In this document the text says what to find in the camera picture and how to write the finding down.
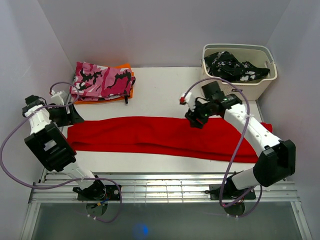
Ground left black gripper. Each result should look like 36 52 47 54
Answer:
49 101 84 128

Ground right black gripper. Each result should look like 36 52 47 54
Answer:
184 98 214 130

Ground red trousers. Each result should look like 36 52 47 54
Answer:
66 115 274 164

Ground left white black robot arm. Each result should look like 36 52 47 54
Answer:
22 95 107 201

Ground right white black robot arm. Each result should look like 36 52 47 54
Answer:
179 78 296 199

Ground pink camouflage folded trousers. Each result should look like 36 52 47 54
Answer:
69 61 136 101

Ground black white floral trousers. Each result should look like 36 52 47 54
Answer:
204 51 270 82

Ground orange folded trousers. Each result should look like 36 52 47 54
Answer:
74 63 134 105

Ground cream perforated plastic basket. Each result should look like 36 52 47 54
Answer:
200 43 278 101

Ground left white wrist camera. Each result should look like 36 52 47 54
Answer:
50 90 67 106

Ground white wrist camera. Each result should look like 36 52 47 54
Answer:
179 92 196 112
50 90 67 106

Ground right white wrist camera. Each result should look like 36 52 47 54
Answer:
179 92 196 112

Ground aluminium rail frame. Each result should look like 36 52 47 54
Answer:
19 94 313 240

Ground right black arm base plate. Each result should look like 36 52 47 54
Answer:
204 184 256 200

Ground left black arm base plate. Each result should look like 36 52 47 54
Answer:
76 184 120 201

